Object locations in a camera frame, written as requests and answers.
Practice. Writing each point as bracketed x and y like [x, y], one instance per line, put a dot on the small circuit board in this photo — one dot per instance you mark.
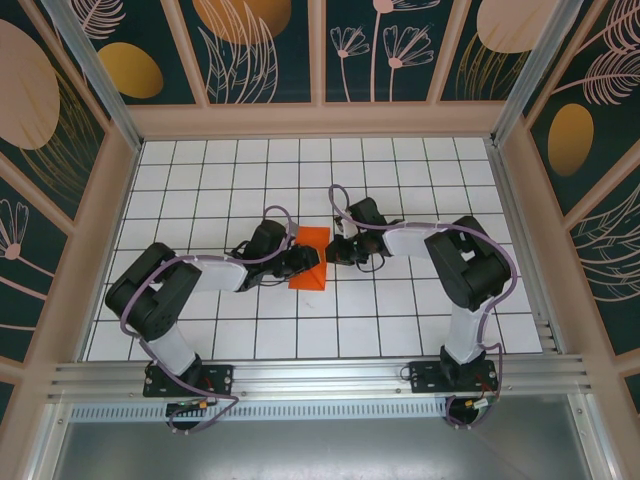
[187, 404]
[480, 402]

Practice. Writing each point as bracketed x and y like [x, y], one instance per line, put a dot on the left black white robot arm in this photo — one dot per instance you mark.
[150, 295]

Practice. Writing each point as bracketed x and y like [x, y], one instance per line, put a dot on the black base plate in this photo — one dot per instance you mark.
[220, 377]
[425, 377]

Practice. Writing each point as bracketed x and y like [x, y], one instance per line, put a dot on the aluminium side rail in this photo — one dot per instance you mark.
[520, 240]

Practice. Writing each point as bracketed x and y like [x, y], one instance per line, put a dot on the right small circuit board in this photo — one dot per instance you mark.
[480, 402]

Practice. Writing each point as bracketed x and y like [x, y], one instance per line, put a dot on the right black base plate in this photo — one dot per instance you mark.
[425, 377]

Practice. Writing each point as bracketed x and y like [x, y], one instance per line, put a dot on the long aluminium mounting rail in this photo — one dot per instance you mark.
[320, 372]

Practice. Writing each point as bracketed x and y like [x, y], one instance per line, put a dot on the grey metal panel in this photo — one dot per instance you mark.
[320, 450]

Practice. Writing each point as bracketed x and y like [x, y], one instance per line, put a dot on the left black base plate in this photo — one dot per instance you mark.
[220, 377]

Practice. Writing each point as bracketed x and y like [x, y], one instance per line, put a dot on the aluminium frame post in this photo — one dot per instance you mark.
[535, 65]
[95, 65]

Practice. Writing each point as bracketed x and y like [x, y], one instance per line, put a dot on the orange cloth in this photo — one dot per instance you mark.
[311, 235]

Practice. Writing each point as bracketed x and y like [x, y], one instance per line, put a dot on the left small circuit board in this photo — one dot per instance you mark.
[187, 404]

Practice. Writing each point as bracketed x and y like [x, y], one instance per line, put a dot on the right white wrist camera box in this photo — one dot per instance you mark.
[347, 228]

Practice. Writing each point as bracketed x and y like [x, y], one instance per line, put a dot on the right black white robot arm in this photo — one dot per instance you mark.
[470, 270]

